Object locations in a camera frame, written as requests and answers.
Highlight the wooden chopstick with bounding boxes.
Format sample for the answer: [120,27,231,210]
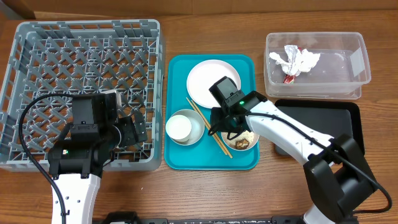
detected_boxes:
[186,96,228,156]
[190,99,233,159]

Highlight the red sauce packet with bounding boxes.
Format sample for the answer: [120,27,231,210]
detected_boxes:
[282,45,302,84]

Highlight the upper wooden chopstick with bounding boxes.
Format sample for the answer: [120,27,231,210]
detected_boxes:
[190,99,233,159]

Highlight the brown food scrap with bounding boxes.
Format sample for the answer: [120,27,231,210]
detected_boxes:
[235,139,250,150]

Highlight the teal plastic tray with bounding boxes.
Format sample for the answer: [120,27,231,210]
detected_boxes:
[164,54,259,170]

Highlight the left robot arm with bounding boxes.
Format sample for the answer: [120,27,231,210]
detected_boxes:
[48,91,147,223]

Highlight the large white plate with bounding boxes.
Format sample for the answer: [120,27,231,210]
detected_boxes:
[187,60,241,109]

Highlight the white cup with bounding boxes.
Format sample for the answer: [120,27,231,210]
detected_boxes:
[165,114,192,142]

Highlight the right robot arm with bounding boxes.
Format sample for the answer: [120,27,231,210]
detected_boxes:
[208,77,381,223]

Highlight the grey-green bowl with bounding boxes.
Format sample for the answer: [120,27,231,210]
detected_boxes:
[168,109,205,146]

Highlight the white napkin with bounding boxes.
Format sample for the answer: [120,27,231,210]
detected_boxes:
[269,45,321,77]

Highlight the pile of rice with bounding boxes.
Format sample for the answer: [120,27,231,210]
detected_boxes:
[226,131,257,149]

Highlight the pink small bowl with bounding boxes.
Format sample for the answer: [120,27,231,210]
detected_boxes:
[221,131,259,151]

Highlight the grey dishwasher rack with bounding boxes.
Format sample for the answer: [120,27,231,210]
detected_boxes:
[1,19,165,172]

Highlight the black rectangular tray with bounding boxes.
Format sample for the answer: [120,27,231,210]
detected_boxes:
[275,99,365,152]

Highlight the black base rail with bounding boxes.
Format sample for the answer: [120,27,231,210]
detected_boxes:
[93,211,305,224]

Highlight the clear plastic bin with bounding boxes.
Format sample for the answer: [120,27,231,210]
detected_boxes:
[264,32,371,100]

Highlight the lower wooden chopstick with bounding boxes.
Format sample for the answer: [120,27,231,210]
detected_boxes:
[186,96,228,156]

